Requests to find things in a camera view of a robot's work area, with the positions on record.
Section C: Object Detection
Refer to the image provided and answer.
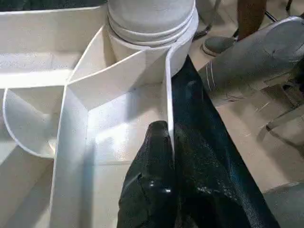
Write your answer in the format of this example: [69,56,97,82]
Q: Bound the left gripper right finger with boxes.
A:
[174,132,252,228]

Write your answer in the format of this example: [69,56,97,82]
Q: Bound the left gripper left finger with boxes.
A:
[117,120,178,228]

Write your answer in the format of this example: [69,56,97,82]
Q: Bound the white plastic table top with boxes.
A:
[0,5,200,228]

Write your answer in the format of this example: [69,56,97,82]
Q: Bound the white plastic table leg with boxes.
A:
[106,0,198,46]

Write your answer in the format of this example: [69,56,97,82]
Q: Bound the dark right robot leg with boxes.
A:
[196,16,304,92]

